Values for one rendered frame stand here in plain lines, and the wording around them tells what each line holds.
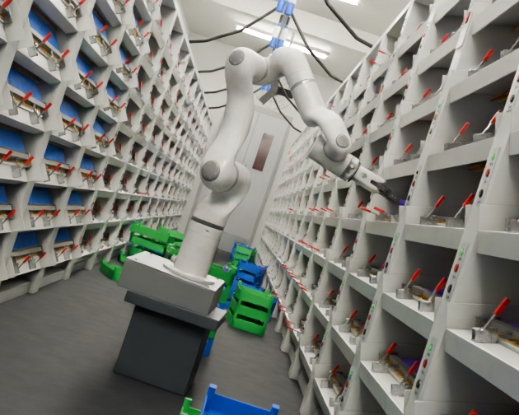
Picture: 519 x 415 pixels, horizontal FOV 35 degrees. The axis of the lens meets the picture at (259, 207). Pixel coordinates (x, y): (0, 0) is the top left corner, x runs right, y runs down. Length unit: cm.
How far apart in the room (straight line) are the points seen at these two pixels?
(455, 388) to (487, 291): 20
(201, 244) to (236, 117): 45
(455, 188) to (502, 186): 71
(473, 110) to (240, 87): 83
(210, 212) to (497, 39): 108
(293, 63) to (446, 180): 72
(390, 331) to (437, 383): 70
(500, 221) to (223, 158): 131
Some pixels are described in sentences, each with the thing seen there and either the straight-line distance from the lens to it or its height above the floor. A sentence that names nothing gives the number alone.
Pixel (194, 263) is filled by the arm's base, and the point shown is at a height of 42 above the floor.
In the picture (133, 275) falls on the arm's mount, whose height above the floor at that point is 33.
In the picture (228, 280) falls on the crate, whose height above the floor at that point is 34.
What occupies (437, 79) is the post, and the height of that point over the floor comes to 132.
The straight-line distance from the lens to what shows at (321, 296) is 373.
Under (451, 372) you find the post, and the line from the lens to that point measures 168.
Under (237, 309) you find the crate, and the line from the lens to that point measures 472.
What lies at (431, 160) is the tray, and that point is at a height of 94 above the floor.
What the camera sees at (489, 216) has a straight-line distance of 166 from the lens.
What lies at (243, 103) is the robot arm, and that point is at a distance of 283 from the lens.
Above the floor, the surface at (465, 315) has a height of 59.
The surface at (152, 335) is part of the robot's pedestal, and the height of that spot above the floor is 16.
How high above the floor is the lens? 64
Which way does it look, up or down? 1 degrees up
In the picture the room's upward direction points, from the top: 18 degrees clockwise
